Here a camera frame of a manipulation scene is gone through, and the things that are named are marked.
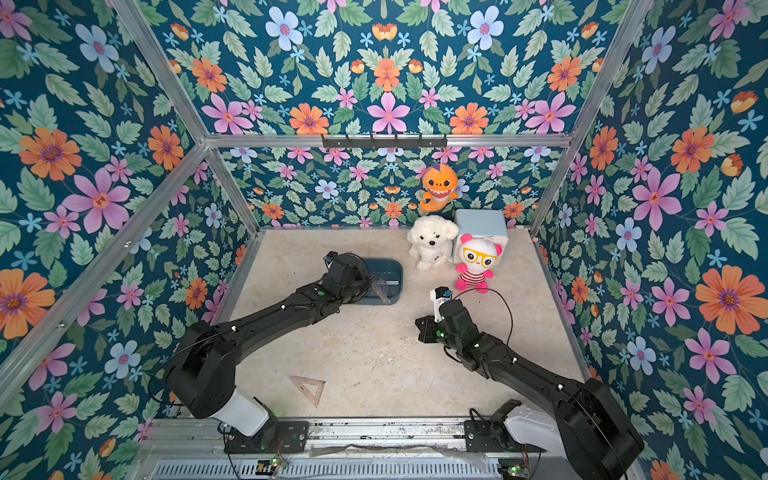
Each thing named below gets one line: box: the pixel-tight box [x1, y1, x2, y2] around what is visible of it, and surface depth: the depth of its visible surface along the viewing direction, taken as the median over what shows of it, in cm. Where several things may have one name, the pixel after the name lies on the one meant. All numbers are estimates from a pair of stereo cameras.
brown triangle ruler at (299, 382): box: [289, 375, 327, 408], surface depth 84 cm
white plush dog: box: [407, 215, 459, 271], surface depth 97 cm
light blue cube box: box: [454, 209, 509, 265], surface depth 98 cm
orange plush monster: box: [420, 164, 459, 213], surface depth 100 cm
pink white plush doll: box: [455, 234, 503, 293], surface depth 97 cm
